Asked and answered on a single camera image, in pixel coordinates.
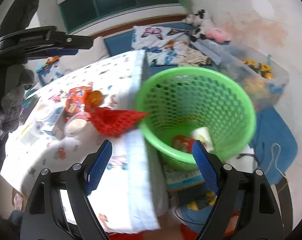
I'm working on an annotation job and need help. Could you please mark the clear plastic toy bin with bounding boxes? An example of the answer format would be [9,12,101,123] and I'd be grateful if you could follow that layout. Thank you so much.
[218,44,289,112]

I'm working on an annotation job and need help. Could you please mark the orange snack wrapper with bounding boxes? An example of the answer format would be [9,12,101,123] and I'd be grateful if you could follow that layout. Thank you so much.
[65,86,92,118]

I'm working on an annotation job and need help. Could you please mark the butterfly print pillow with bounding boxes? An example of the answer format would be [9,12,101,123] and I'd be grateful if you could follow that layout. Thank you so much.
[131,26,189,67]

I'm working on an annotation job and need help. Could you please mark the green plastic mesh basket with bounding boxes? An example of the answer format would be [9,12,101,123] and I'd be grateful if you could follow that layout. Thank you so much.
[135,67,256,171]

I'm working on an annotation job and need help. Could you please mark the blue white patterned cloth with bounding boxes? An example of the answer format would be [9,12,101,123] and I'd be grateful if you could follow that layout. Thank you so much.
[191,40,225,65]

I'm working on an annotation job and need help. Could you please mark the orange toy on headboard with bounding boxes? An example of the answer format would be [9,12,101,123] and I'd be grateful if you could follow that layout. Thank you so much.
[44,56,60,67]

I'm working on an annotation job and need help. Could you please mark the blue white milk carton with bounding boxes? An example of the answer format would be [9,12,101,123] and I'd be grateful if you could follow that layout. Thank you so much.
[37,107,66,140]

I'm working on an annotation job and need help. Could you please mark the left butterfly pillow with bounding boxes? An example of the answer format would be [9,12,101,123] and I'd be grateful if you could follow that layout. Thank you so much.
[36,61,64,87]

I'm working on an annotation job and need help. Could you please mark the black white cow plush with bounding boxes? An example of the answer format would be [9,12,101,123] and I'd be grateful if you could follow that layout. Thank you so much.
[182,9,214,42]

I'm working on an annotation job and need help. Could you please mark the beige patterned clothes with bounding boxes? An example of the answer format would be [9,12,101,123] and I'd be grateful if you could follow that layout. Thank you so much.
[173,41,211,67]

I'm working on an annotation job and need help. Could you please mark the beige pillow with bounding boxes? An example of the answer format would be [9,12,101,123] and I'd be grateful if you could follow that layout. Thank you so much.
[59,36,110,74]

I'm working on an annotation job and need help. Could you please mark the dark window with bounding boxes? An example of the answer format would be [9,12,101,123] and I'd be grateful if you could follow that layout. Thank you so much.
[58,0,179,34]

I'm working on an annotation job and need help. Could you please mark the blue floor mat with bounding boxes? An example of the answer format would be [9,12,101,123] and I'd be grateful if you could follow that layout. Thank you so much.
[249,108,298,184]

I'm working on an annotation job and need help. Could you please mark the orange peel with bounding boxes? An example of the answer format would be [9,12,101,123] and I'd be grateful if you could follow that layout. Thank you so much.
[89,90,104,107]

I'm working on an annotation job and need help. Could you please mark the red foam fruit net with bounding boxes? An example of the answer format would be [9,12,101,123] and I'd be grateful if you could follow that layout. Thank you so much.
[90,107,148,137]

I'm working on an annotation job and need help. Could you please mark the white cartoon print blanket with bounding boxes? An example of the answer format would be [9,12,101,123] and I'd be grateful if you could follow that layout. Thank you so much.
[1,50,167,233]

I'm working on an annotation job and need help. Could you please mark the white paper cup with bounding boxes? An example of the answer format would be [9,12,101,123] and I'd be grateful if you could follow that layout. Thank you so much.
[191,127,214,152]

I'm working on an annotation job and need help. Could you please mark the clear round lidded container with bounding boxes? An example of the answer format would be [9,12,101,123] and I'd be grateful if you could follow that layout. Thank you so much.
[64,112,90,137]

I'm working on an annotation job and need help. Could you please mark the pink plush toy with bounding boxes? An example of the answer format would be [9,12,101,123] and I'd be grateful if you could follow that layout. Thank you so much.
[205,28,231,43]

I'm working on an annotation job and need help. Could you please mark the red paper cup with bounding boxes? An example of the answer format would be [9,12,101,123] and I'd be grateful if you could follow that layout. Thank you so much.
[172,135,195,153]

